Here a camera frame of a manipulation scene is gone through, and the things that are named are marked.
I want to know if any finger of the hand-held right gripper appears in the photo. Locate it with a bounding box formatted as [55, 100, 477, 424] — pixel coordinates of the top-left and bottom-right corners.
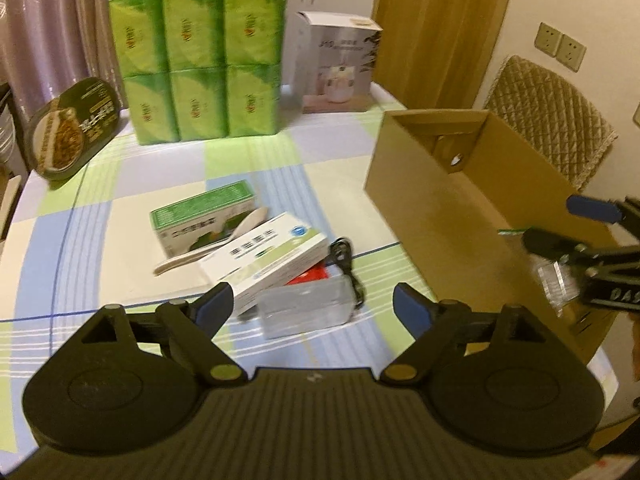
[521, 227, 601, 267]
[566, 195, 626, 224]

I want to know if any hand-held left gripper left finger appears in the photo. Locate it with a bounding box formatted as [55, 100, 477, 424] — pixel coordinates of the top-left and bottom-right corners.
[75, 281, 248, 388]

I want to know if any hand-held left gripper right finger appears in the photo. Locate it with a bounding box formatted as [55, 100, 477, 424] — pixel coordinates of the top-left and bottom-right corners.
[381, 282, 553, 386]

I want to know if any clear plastic bag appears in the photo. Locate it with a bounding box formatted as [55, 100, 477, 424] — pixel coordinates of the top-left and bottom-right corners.
[532, 252, 586, 318]

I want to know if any clear plastic case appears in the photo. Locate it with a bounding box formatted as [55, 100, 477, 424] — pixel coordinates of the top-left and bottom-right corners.
[257, 277, 357, 339]

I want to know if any red printed packet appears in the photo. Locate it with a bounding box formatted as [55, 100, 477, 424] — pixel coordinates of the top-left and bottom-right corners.
[292, 266, 328, 287]

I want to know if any brown cardboard box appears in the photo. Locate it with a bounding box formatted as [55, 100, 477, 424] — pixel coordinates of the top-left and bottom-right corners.
[364, 108, 618, 361]

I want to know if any checked cloth desktop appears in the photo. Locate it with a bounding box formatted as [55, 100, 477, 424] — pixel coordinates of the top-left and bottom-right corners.
[0, 85, 623, 466]

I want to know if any green white medicine box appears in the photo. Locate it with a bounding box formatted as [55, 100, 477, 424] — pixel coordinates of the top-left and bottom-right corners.
[149, 180, 257, 258]

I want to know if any white plastic spoon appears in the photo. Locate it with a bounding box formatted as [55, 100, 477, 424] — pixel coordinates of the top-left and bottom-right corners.
[152, 206, 271, 276]

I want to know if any chair with quilted beige cover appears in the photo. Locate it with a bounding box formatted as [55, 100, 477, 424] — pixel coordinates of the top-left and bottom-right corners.
[482, 55, 618, 191]

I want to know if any dark oval instant meal bowl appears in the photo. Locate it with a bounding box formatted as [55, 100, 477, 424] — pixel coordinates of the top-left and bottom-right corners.
[26, 76, 121, 182]

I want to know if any wooden door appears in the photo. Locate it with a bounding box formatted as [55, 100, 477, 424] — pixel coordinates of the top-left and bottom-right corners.
[372, 0, 521, 111]

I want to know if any stack of green tissue packs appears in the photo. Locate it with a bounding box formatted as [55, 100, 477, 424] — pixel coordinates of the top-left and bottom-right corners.
[107, 0, 290, 146]

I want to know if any white humidifier carton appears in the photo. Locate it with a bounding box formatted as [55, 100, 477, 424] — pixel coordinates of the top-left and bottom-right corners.
[294, 10, 383, 113]

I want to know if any black charging cable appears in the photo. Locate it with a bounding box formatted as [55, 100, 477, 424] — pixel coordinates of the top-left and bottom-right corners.
[327, 236, 367, 308]

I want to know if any beige wall socket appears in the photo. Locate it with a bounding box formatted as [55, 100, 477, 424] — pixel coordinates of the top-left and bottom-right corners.
[555, 34, 587, 72]
[534, 22, 562, 56]

